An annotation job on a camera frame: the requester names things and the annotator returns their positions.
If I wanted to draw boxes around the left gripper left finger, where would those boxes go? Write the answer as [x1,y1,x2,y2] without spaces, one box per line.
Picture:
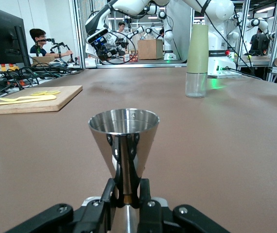
[4,178,116,233]

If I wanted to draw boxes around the wooden cutting board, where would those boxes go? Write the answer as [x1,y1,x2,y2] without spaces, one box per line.
[0,85,84,116]

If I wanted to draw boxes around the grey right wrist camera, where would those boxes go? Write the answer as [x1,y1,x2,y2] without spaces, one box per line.
[85,27,109,45]

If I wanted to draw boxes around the black computer monitor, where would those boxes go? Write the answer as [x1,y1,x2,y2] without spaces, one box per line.
[0,2,31,69]

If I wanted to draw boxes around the large cardboard box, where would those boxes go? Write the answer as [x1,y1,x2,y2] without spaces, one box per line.
[137,38,164,60]

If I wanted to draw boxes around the person in white shirt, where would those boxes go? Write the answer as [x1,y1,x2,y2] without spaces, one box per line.
[117,21,127,34]

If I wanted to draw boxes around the yellow plastic knife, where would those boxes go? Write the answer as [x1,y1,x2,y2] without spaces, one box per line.
[0,95,57,106]

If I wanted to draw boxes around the green sleeved glass bottle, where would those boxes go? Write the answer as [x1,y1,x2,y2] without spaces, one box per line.
[185,24,209,99]

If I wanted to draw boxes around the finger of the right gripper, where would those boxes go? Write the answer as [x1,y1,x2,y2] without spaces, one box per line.
[97,47,110,61]
[116,38,129,53]

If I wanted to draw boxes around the seated person with glasses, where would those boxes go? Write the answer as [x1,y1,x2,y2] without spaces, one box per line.
[29,28,74,62]

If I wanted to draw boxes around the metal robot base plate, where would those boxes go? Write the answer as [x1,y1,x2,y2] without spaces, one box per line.
[208,72,242,79]

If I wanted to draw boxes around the yellow plastic fork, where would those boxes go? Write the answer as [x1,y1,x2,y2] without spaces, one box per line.
[0,96,42,101]

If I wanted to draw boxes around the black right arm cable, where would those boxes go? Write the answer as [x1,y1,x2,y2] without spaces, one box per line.
[101,36,139,65]

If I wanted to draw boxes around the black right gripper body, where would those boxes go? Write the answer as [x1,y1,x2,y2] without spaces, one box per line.
[93,38,120,61]

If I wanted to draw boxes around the person in dark clothes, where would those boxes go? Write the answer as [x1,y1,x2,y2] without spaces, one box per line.
[249,26,271,57]

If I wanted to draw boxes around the steel jigger measuring cup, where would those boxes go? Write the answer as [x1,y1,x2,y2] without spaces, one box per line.
[88,108,160,233]

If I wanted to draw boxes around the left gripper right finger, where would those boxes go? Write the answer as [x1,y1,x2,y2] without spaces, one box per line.
[139,178,231,233]

